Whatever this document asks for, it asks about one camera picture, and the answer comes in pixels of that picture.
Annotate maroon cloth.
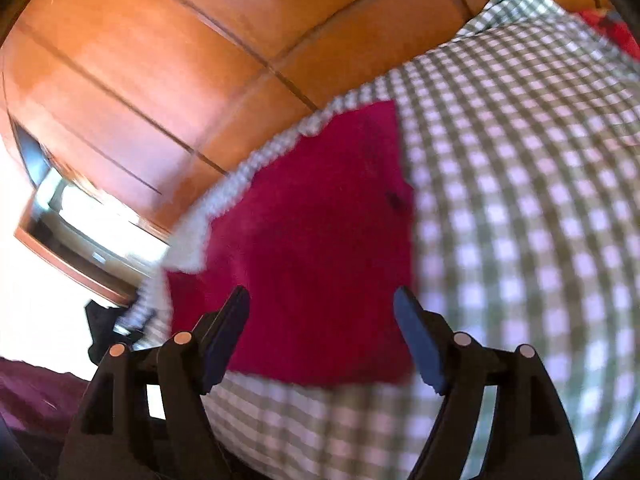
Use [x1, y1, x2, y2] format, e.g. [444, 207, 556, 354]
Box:
[0, 356, 95, 433]

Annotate dark red pants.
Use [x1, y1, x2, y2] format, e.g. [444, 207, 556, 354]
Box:
[165, 100, 420, 389]

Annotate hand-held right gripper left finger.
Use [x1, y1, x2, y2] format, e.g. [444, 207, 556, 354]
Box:
[57, 285, 251, 480]

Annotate green checked bed sheet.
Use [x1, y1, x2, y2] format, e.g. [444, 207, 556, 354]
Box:
[120, 0, 640, 480]

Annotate wooden framed window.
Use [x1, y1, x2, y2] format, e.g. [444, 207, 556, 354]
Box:
[10, 120, 173, 308]

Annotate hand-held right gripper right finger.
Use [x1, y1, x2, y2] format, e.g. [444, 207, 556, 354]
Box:
[392, 287, 583, 480]

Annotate bright red cloth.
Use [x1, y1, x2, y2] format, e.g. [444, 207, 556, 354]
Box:
[572, 7, 640, 61]

